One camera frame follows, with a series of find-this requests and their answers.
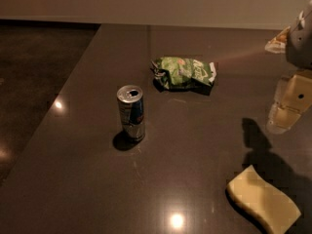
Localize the yellow wavy sponge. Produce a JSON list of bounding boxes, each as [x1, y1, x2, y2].
[[226, 165, 301, 234]]

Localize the green jalapeno chip bag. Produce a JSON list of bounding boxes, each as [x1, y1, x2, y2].
[[151, 57, 216, 91]]

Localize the silver blue redbull can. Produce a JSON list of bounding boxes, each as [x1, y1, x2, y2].
[[117, 85, 145, 142]]

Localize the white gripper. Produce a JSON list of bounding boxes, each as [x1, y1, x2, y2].
[[264, 0, 312, 135]]

